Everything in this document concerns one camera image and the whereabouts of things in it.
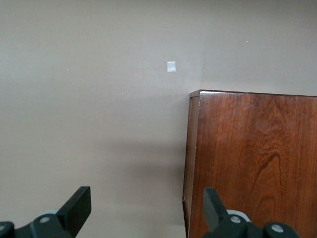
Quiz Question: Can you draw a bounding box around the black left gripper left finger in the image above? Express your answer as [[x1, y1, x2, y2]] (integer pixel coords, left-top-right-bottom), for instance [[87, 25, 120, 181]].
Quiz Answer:
[[0, 186, 92, 238]]

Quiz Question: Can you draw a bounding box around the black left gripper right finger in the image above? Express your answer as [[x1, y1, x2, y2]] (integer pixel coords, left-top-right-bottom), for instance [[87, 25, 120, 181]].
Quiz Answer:
[[202, 187, 302, 238]]

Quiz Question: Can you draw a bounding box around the dark brown wooden cabinet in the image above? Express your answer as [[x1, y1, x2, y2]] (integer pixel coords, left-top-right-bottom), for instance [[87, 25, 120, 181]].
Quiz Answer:
[[182, 89, 317, 238]]

